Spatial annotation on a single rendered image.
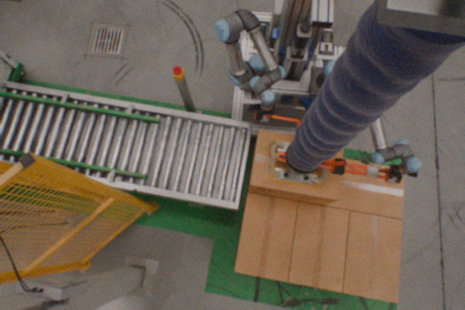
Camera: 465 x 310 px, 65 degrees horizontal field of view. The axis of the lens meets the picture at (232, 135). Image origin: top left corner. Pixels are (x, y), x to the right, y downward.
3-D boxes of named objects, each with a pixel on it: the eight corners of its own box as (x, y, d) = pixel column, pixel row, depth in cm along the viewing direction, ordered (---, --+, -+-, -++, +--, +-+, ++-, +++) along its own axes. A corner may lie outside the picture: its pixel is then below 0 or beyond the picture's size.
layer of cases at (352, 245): (234, 268, 310) (234, 272, 271) (253, 153, 336) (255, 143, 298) (377, 295, 303) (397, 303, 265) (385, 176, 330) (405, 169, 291)
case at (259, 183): (247, 192, 287) (249, 185, 248) (255, 143, 297) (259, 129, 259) (324, 205, 284) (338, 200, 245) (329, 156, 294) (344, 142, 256)
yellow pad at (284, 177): (269, 180, 249) (270, 178, 244) (271, 165, 252) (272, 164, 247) (319, 189, 247) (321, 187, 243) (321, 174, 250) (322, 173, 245)
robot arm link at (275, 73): (248, 1, 212) (281, 75, 231) (232, 11, 210) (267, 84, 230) (255, 0, 201) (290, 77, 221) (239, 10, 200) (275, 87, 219)
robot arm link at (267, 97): (270, 86, 216) (278, 97, 214) (268, 93, 226) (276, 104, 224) (259, 93, 215) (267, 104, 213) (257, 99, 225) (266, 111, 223)
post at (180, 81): (189, 119, 361) (172, 75, 264) (190, 113, 363) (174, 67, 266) (196, 120, 360) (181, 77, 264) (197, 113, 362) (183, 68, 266)
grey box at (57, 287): (48, 283, 183) (14, 291, 155) (51, 272, 185) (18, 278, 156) (86, 290, 182) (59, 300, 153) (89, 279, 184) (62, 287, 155)
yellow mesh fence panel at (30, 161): (82, 273, 323) (-174, 333, 121) (75, 264, 325) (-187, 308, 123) (160, 206, 338) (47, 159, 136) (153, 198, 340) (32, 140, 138)
